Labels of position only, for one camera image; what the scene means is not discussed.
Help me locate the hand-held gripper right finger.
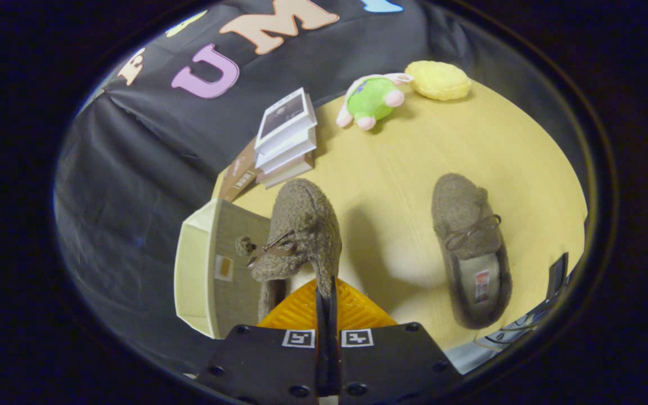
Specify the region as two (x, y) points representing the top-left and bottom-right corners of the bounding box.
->
(328, 276), (463, 405)

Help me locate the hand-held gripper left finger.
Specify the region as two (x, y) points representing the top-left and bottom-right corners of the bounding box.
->
(197, 276), (329, 405)

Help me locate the cream storage box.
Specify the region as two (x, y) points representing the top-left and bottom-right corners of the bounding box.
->
(174, 198), (281, 340)

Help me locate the brown fuzzy shoe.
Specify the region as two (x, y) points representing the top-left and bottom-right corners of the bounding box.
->
(235, 178), (343, 322)
(431, 173), (513, 330)

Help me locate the brown flat book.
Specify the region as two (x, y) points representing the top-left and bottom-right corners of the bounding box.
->
(217, 138), (260, 203)

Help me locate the black backdrop cloth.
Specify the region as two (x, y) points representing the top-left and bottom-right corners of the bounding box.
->
(54, 0), (527, 375)

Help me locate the white book with dark cover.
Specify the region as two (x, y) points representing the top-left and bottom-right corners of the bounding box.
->
(254, 87), (318, 156)

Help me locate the green and pink plush toy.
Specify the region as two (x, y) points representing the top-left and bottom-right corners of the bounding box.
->
(336, 73), (415, 132)

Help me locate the yellow round cushion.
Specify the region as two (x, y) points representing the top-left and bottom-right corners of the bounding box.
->
(404, 60), (473, 102)

